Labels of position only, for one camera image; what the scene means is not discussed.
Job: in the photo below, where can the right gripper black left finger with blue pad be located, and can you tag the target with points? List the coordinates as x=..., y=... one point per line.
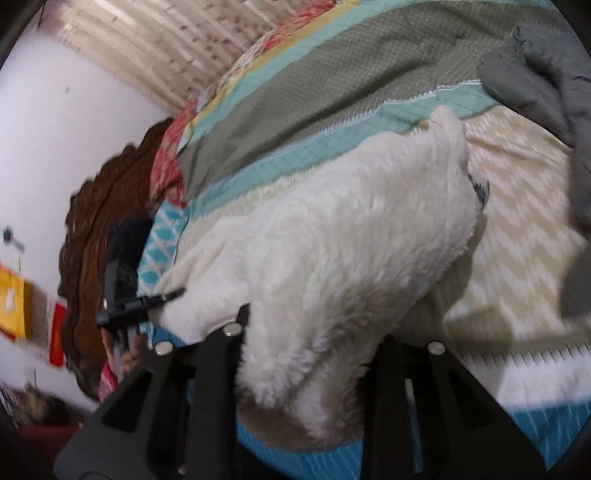
x=173, y=417

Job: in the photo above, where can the pink knitted sleeve forearm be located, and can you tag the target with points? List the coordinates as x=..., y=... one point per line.
x=108, y=381

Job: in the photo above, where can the beige patterned curtain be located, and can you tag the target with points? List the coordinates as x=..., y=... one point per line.
x=172, y=51

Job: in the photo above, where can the white fluffy fleece garment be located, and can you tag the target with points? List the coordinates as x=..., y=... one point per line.
x=327, y=268

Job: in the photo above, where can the brown carved wooden headboard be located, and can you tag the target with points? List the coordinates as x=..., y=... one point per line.
x=119, y=190

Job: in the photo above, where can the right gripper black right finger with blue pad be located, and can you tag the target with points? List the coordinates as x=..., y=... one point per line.
x=425, y=416

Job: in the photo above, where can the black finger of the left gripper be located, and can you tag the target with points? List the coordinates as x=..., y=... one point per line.
x=122, y=308

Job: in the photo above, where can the person's left hand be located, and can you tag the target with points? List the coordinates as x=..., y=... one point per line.
x=123, y=362

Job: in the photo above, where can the grey garment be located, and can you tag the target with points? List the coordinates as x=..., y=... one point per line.
x=544, y=75

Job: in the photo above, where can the black wall hook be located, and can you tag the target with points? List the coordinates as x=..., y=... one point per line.
x=9, y=239

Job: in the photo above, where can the yellow red wall calendar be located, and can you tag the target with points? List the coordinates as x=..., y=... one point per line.
x=31, y=319

